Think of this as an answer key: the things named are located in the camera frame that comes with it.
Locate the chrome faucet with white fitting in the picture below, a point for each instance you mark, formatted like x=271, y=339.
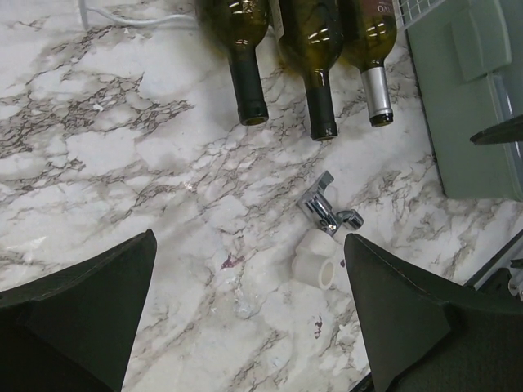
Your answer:
x=313, y=262

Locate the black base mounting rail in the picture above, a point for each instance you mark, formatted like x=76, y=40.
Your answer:
x=502, y=259

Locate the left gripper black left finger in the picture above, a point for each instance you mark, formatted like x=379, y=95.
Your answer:
x=74, y=330

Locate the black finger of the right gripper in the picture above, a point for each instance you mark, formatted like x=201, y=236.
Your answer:
x=509, y=131

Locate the clear plastic storage box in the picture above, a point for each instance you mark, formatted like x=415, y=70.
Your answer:
x=468, y=59

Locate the green bottle silver neck rightmost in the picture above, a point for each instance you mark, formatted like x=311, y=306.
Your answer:
x=369, y=28

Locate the dark bottle black neck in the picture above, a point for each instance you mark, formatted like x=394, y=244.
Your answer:
x=310, y=40
x=238, y=27

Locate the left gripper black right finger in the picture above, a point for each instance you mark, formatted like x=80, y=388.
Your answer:
x=423, y=332

